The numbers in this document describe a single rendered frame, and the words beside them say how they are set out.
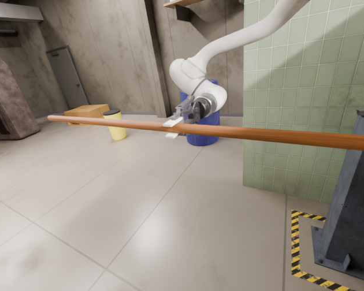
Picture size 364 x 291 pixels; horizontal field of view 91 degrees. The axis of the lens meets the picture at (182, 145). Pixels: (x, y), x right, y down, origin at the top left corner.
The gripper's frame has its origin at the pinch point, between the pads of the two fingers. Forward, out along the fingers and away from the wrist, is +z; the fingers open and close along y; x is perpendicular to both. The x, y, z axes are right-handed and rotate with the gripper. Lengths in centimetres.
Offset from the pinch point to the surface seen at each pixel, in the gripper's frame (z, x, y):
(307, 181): -120, -50, 100
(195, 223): -52, 34, 120
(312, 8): -120, -34, -33
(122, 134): -184, 271, 111
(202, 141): -193, 90, 111
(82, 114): -226, 470, 87
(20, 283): 52, 135, 119
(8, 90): -134, 589, -6
